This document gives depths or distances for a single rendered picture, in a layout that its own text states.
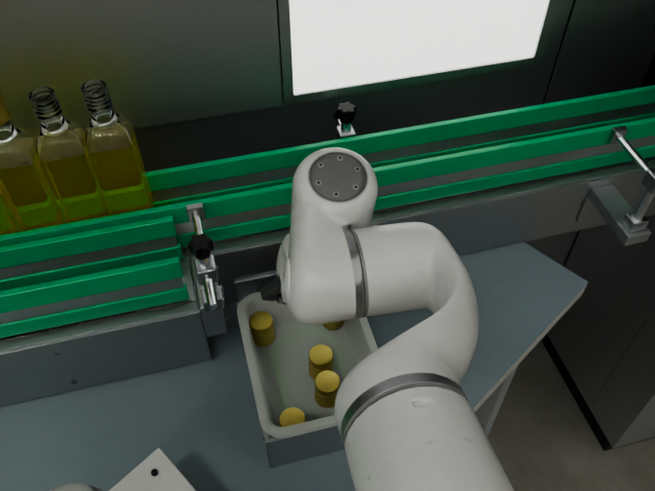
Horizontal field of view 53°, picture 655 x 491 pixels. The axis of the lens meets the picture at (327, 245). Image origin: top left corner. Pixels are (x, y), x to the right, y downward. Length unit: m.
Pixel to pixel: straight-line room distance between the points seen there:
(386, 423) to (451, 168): 0.64
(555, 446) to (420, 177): 1.04
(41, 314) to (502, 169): 0.68
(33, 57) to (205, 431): 0.54
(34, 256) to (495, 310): 0.68
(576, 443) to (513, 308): 0.83
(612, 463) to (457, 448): 1.51
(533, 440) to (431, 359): 1.42
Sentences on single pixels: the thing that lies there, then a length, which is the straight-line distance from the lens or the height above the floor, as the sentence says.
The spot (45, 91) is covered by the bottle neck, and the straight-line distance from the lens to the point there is 0.85.
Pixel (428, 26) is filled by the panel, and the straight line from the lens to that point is 1.03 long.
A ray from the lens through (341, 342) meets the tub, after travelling 0.98.
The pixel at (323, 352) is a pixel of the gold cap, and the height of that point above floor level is 0.81.
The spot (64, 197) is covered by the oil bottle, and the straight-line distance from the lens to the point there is 0.90.
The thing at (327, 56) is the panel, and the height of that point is 1.05.
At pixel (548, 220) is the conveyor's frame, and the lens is 1.15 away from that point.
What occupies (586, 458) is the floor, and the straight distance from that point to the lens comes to 1.85.
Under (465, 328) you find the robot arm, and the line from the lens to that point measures 0.47.
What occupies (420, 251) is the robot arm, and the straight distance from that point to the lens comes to 0.53.
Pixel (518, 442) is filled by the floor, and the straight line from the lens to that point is 1.81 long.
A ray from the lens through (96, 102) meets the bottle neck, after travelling 0.83.
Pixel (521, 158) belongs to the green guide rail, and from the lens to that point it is 1.03.
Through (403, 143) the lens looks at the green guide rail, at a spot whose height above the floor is 0.94.
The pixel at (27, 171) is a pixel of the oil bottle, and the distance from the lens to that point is 0.87.
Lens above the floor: 1.59
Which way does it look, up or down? 49 degrees down
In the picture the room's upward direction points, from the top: straight up
